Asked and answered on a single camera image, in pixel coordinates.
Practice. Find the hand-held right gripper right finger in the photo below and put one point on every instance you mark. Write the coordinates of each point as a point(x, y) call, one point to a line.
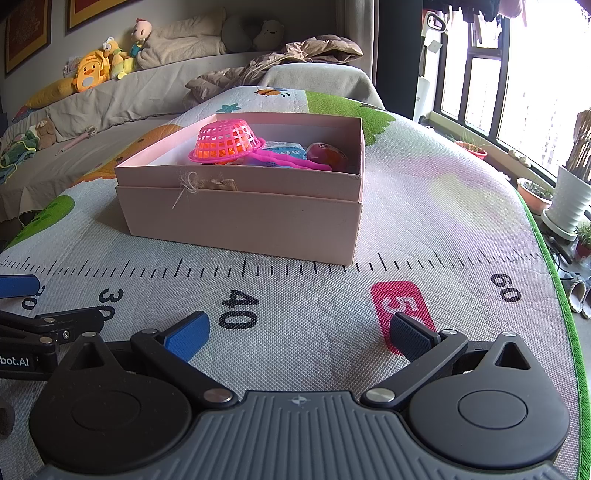
point(413, 337)

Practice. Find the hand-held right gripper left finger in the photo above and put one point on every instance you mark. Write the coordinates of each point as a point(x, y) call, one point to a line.
point(187, 337)

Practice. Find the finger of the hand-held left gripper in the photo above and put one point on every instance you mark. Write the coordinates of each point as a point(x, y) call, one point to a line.
point(69, 323)
point(18, 286)

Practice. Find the pink cardboard box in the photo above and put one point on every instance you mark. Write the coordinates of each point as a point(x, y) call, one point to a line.
point(240, 221)

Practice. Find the pink spotted toy teal base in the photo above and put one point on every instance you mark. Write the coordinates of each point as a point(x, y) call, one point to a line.
point(325, 152)

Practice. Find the pink toy net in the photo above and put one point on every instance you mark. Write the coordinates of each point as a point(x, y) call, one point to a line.
point(295, 160)

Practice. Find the blue plastic packet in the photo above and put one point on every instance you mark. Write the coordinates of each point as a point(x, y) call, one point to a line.
point(286, 150)

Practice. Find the printed play mat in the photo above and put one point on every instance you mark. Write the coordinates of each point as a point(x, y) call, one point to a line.
point(300, 300)

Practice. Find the green cloth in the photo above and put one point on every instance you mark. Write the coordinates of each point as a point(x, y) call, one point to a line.
point(16, 150)

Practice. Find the brown teddy bear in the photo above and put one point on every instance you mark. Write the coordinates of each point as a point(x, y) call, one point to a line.
point(45, 131)

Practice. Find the pink stick toy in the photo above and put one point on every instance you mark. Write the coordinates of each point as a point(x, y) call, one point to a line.
point(78, 138)

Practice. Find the pair of slippers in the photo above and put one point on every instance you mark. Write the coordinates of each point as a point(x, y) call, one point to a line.
point(581, 300)

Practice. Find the shallow plant pot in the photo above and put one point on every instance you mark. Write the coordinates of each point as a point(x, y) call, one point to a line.
point(533, 201)

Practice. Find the small green potted plant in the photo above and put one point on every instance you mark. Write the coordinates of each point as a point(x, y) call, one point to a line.
point(584, 247)

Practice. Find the small red plant pot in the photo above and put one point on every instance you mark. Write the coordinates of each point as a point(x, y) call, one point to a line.
point(473, 150)

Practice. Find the yellow pillow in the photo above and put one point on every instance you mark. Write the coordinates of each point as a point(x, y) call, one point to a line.
point(51, 92)

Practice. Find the small white ornaments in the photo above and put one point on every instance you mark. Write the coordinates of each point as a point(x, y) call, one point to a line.
point(519, 159)

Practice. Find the potted plant white pot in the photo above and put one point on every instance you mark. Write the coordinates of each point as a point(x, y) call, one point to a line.
point(570, 198)

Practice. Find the beige covered sofa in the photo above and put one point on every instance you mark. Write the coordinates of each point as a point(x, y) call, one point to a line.
point(115, 97)

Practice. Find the small printed card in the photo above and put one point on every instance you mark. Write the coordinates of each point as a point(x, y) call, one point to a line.
point(72, 67)

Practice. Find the orange plush toy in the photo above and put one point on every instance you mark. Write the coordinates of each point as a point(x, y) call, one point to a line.
point(90, 71)

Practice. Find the white upright vacuum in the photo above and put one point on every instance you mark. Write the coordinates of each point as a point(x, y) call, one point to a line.
point(422, 97)

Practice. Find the yellow plush toy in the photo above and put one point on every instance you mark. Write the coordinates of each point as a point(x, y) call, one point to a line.
point(117, 60)

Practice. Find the crumpled brown blanket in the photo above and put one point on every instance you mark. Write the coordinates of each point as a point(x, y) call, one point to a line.
point(240, 76)

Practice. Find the doll with pink head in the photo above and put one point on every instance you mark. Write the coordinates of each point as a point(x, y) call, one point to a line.
point(141, 30)

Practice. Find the beige folded blanket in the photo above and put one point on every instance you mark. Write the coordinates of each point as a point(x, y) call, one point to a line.
point(184, 41)

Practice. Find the grey curtain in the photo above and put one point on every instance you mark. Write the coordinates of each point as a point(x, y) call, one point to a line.
point(388, 37)

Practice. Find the grey bear plush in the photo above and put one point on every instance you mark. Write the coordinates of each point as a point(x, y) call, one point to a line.
point(270, 32)

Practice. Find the hanging clothes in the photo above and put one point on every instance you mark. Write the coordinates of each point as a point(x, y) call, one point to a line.
point(512, 9)

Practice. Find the red framed wall picture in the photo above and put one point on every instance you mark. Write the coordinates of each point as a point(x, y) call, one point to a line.
point(27, 27)

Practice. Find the black window frame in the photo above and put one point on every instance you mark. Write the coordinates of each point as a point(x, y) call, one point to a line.
point(504, 83)

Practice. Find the wide framed wall picture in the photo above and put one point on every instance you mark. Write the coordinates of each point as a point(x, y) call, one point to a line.
point(101, 9)

